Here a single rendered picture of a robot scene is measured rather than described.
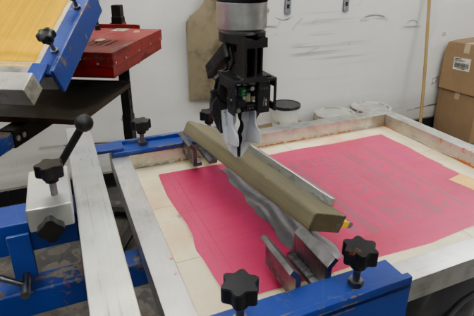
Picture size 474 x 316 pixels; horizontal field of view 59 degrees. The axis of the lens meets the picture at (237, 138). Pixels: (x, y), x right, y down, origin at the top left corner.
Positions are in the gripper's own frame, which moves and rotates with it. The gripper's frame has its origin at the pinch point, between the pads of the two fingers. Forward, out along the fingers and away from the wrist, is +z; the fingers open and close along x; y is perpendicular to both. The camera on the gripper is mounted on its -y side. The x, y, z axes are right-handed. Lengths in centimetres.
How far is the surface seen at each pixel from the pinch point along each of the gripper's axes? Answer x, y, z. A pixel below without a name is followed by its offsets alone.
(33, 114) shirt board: -36, -76, 14
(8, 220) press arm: -35.8, 1.7, 4.5
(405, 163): 43.9, -4.0, 12.9
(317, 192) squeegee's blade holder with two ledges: 8.7, 12.3, 4.1
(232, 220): -1.6, 2.1, 13.0
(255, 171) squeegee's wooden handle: 1.0, 5.7, 2.1
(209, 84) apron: 62, -193, 43
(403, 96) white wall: 240, -200, 74
